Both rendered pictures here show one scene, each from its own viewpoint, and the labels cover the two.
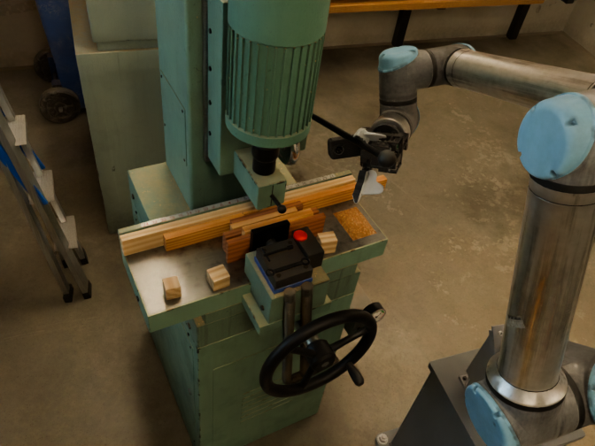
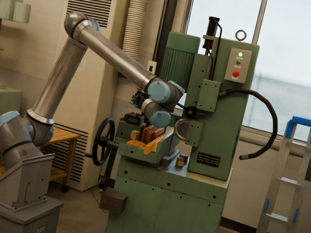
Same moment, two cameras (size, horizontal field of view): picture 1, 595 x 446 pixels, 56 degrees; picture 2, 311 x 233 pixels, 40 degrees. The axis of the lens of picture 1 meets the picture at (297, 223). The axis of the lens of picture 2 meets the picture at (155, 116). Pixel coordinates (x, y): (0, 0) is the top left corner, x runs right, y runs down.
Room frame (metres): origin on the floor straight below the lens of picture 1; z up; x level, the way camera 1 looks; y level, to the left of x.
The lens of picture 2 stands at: (2.60, -1.58, 1.43)
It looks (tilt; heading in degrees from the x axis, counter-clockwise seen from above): 10 degrees down; 136
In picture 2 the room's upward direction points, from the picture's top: 12 degrees clockwise
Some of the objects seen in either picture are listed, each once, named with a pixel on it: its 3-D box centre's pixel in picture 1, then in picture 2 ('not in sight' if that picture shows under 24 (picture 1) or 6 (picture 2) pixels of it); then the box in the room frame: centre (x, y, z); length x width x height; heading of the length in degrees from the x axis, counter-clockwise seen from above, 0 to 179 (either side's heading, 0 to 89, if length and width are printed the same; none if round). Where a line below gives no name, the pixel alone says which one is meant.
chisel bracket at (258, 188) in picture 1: (259, 178); (170, 120); (0.96, 0.10, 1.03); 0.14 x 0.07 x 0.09; 34
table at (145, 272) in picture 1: (267, 265); (144, 141); (0.84, 0.05, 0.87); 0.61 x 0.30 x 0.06; 124
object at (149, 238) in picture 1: (247, 211); (167, 137); (0.95, 0.12, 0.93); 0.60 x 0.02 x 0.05; 124
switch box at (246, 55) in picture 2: not in sight; (238, 65); (1.29, 0.15, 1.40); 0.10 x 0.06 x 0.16; 34
